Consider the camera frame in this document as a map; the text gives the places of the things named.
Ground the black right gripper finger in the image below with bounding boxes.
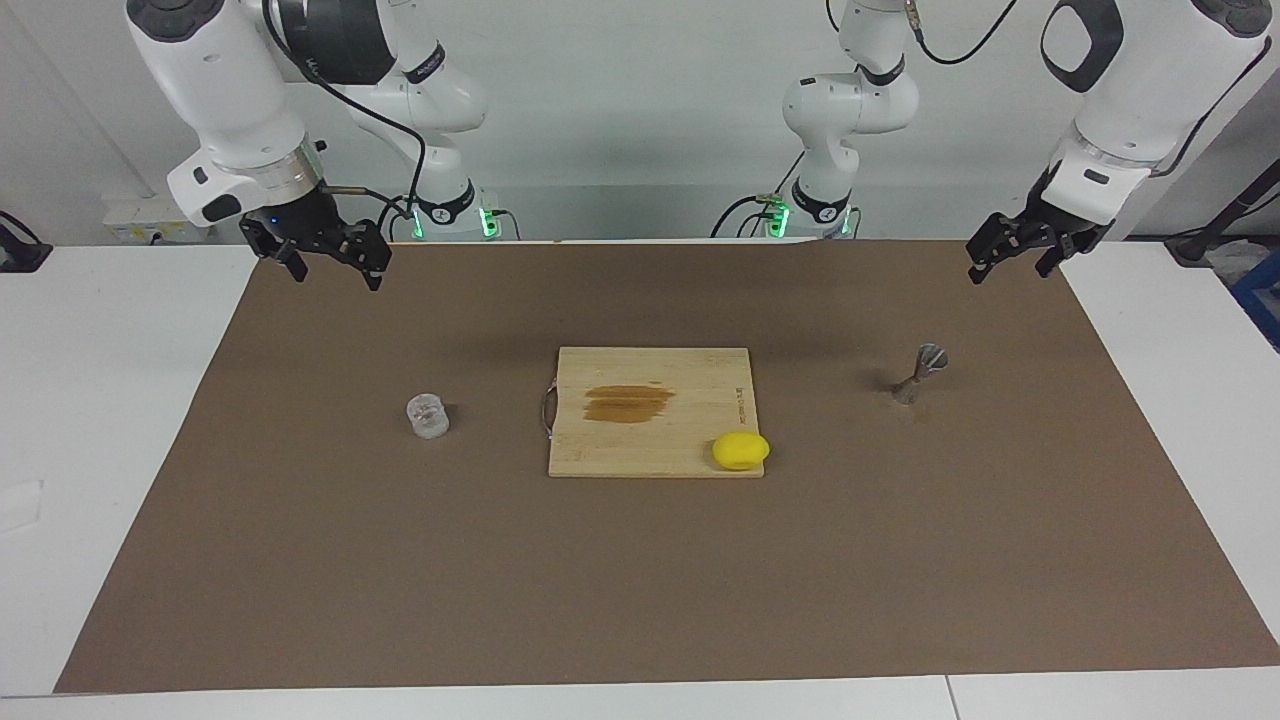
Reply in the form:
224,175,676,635
335,220,393,293
240,216,308,283

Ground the metal jigger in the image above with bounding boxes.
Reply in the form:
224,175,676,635
892,343,950,406

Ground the clear glass cup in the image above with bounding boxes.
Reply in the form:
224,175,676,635
405,393,451,440

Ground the black tripod stand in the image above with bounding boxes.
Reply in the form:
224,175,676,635
1165,160,1280,266

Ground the brown table mat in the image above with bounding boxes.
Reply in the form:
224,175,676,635
53,238,1280,694

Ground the wooden cutting board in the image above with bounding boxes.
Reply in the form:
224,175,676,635
541,346,766,479

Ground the yellow lemon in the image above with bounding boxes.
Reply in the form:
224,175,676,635
712,431,772,472

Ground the white paper label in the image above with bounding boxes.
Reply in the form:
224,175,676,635
0,480,46,534

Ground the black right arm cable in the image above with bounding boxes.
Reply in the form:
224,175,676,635
262,0,429,241

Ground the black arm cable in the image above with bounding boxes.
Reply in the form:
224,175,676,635
905,0,1276,181
262,0,429,241

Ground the white wall socket box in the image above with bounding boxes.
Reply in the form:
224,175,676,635
103,195,216,244

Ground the blue frame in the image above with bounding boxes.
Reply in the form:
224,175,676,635
1230,248,1280,351

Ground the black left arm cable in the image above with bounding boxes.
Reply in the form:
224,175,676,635
905,0,1276,181

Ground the black clamp mount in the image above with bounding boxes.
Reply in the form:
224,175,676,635
0,210,53,273

